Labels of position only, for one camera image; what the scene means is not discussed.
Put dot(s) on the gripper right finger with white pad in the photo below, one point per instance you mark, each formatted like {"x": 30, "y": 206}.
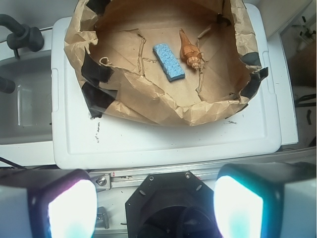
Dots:
{"x": 266, "y": 200}

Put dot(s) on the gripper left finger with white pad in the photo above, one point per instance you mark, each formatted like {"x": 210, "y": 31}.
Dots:
{"x": 48, "y": 203}

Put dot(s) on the blue sponge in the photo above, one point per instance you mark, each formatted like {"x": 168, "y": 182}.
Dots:
{"x": 168, "y": 62}

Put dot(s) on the white plastic board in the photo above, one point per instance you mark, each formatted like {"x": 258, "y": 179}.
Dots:
{"x": 80, "y": 141}

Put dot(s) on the brown paper bag tray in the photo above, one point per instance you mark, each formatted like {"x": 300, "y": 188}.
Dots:
{"x": 109, "y": 43}

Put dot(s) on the orange spiral seashell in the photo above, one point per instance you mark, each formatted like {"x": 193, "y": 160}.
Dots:
{"x": 190, "y": 53}

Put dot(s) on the metal corner bracket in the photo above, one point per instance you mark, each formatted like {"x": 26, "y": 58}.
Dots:
{"x": 103, "y": 182}

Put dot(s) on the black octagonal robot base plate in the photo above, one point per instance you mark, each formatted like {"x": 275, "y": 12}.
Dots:
{"x": 164, "y": 195}

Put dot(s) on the aluminium extrusion rail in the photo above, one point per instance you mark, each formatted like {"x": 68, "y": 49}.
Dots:
{"x": 134, "y": 177}

